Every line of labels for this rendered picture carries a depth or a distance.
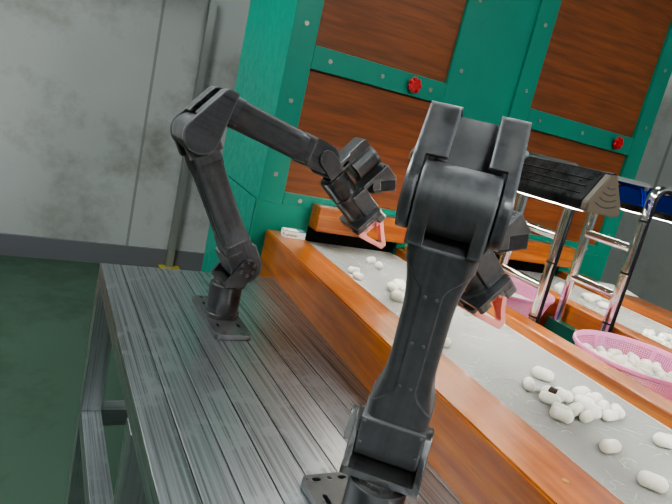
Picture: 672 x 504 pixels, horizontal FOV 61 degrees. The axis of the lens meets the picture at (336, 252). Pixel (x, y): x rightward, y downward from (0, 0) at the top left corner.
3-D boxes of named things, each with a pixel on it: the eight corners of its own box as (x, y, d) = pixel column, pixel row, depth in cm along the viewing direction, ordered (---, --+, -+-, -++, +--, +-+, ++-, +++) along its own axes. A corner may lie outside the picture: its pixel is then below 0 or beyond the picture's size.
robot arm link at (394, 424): (364, 426, 65) (431, 151, 51) (420, 445, 64) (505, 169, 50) (350, 464, 60) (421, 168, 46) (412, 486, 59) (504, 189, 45)
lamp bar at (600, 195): (585, 212, 96) (599, 169, 94) (407, 158, 151) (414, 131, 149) (618, 218, 99) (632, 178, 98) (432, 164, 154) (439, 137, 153)
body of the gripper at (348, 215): (365, 204, 126) (347, 179, 123) (385, 215, 117) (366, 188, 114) (343, 224, 126) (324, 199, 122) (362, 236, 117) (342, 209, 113)
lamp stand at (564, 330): (599, 362, 140) (662, 184, 130) (542, 329, 157) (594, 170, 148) (651, 365, 148) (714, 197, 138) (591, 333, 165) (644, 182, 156)
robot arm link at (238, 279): (241, 247, 115) (215, 245, 112) (258, 261, 108) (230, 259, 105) (236, 276, 117) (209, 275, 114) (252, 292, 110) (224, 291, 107)
